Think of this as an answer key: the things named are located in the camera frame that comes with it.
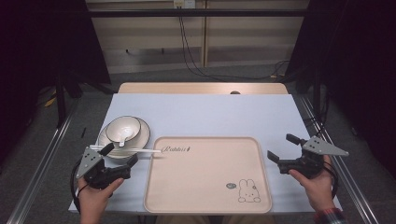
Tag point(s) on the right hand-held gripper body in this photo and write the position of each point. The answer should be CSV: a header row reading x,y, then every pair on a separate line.
x,y
311,163

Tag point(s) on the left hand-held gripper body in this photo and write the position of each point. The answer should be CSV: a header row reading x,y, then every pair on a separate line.
x,y
93,172

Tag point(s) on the white chopstick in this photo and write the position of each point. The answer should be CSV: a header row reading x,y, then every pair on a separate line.
x,y
146,151
143,149

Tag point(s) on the white plate with black rim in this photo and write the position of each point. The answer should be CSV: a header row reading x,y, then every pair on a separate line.
x,y
141,140

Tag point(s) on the white ceramic spoon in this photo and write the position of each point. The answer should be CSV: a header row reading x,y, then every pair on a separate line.
x,y
126,133

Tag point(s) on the white bowl with black rim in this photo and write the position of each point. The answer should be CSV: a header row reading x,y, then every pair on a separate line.
x,y
120,126

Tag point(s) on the beige tray with rabbit print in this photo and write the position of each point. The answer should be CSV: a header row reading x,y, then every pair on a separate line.
x,y
211,174

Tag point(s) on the person's left hand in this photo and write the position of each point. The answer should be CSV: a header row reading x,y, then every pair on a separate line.
x,y
93,199

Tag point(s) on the person's right hand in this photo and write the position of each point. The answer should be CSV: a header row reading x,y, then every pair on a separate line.
x,y
317,189

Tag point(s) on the small black stick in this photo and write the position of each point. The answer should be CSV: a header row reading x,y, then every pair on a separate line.
x,y
83,132

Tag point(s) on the yellow floor tape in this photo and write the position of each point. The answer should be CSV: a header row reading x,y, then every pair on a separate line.
x,y
49,102

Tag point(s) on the small dark table knob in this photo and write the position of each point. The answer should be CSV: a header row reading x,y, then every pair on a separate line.
x,y
235,92

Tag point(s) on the pale blue table sheet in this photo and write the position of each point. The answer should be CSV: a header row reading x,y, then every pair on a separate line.
x,y
202,115

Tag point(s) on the black curtain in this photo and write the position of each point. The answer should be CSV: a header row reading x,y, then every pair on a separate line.
x,y
37,46
358,46

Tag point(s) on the aluminium floor rail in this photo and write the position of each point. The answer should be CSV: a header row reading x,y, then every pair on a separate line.
x,y
40,172
351,188

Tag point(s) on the black stand post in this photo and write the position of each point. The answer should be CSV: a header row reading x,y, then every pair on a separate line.
x,y
60,102
317,96

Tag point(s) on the black horizontal frame bar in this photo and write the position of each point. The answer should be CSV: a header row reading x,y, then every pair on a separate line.
x,y
218,12

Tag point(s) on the white wall socket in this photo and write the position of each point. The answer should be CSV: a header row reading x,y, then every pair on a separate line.
x,y
183,3

